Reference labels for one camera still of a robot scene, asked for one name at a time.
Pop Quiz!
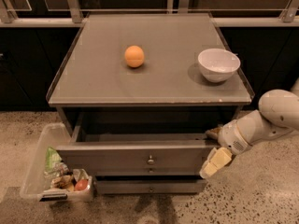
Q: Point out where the grey drawer cabinet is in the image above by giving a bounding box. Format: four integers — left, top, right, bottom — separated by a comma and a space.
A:
47, 14, 254, 183

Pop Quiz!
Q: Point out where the green snack packet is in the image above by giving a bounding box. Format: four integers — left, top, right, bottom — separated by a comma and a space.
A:
45, 147, 62, 172

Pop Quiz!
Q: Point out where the grey top drawer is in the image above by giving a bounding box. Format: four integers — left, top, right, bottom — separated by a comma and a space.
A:
57, 113, 218, 175

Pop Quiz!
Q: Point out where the grey drawer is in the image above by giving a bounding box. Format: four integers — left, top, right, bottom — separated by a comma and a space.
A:
95, 168, 199, 176
57, 113, 218, 175
94, 179, 206, 195

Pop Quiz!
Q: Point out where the metal railing frame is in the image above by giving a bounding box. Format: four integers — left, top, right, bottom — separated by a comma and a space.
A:
0, 0, 299, 27

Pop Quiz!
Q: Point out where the clear plastic bin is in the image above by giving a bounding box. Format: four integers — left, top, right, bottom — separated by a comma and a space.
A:
20, 123, 93, 202

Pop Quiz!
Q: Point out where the grey middle drawer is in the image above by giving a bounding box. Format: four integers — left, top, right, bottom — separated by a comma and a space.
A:
95, 168, 199, 176

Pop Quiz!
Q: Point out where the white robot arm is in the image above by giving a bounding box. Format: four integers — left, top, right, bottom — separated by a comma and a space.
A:
199, 81, 299, 179

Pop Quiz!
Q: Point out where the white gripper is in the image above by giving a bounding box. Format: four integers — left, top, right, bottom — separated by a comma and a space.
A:
199, 119, 253, 179

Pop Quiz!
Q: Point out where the orange fruit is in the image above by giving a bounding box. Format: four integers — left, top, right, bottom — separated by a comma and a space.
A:
124, 46, 145, 68

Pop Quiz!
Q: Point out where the brown wrapped snack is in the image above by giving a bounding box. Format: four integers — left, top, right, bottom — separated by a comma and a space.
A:
50, 175, 74, 191

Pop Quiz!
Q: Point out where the white ceramic bowl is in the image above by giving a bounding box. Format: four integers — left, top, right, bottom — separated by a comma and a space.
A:
198, 49, 240, 83

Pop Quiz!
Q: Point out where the grey bottom drawer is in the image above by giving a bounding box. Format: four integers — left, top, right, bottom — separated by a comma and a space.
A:
94, 179, 206, 195

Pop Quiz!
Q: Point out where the red apple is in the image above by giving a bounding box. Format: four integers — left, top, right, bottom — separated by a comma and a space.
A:
74, 179, 88, 191

